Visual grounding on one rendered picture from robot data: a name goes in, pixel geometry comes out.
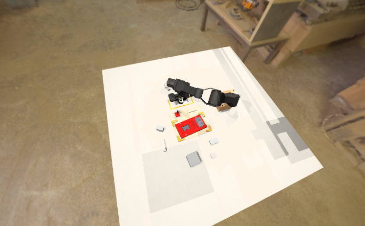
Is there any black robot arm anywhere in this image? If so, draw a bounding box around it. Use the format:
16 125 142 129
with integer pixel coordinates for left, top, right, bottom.
167 78 240 107

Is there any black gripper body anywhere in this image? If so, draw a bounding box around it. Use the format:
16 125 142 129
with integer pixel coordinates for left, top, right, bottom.
168 92 193 102

